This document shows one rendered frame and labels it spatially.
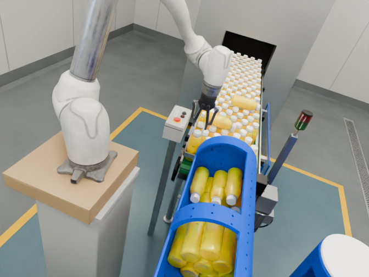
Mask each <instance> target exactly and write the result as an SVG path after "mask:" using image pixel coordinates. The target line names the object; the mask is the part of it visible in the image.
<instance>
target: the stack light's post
mask: <svg viewBox="0 0 369 277"><path fill-rule="evenodd" d="M297 139H298V136H296V137H294V136H293V134H292V133H291V134H290V136H289V138H288V140H287V142H286V144H285V145H284V147H283V149H282V150H281V152H280V154H279V156H278V158H277V159H276V161H275V163H274V165H273V167H272V168H271V170H270V172H269V174H268V176H267V178H268V179H269V183H268V185H271V184H272V182H273V180H274V179H275V177H276V175H277V173H278V172H279V170H280V168H281V166H282V165H283V163H284V161H285V160H286V158H287V157H288V155H289V153H290V151H291V150H292V148H293V146H294V144H295V143H296V141H297Z"/></svg>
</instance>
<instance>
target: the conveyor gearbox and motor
mask: <svg viewBox="0 0 369 277"><path fill-rule="evenodd" d="M277 202H279V200H278V188H277V187H274V186H271V185H268V187H266V189H265V192H263V193H262V195H261V196H256V198H255V221H254V232H256V231H257V229H258V228H263V227H266V226H268V225H270V224H271V223H272V221H273V218H274V210H273V209H274V207H275V206H276V204H277ZM262 223H265V224H266V225H264V226H260V225H261V224H262Z"/></svg>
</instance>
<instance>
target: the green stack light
mask: <svg viewBox="0 0 369 277"><path fill-rule="evenodd" d="M308 124H309V123H303V122H302V121H300V120H299V119H298V118H297V120H296V122H295V124H294V126H295V127H296V128H297V129H298V130H305V129H306V127H307V125H308Z"/></svg>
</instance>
